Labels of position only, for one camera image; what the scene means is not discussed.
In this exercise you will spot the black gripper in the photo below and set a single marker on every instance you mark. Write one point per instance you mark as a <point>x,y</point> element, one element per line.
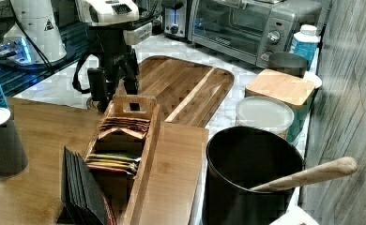
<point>117,60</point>

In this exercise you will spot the glass jar with cereal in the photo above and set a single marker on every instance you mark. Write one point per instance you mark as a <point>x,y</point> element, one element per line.
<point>265,113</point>

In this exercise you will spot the wooden utensil handle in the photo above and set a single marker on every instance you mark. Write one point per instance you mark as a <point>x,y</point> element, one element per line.
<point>331,170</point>

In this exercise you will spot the white plastic bottle blue label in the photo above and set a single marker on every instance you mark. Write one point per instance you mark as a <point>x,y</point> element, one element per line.
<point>305,42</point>

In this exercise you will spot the grey metal cup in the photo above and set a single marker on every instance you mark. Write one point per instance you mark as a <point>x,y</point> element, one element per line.
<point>288,63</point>

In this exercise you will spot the grey pepper shaker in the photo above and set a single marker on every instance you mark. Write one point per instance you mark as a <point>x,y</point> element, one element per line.
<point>13,159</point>

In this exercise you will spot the silver two-slot toaster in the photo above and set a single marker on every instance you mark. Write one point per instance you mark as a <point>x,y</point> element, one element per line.
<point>176,17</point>

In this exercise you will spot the black utensil holder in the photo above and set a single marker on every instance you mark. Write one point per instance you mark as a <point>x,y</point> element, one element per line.
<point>239,159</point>

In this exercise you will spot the silver toaster oven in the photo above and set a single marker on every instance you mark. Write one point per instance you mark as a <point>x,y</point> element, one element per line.
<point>250,30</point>

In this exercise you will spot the black tea bag stack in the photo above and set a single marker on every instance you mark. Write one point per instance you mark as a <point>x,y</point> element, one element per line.
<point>83,202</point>

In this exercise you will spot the teal canister with wooden lid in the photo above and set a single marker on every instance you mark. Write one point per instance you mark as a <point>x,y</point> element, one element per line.
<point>295,92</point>

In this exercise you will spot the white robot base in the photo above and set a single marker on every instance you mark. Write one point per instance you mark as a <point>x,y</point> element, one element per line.
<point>34,39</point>

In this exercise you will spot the wooden cutting board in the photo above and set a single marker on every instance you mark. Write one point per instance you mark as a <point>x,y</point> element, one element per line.
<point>188,93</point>

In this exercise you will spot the wooden drawer box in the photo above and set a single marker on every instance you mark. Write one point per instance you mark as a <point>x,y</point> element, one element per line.
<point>162,196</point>

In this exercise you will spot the wooden tea bag caddy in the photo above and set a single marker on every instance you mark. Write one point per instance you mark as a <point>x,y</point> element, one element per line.
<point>121,153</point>

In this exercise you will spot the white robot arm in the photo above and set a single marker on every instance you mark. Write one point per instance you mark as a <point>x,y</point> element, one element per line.
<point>114,27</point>

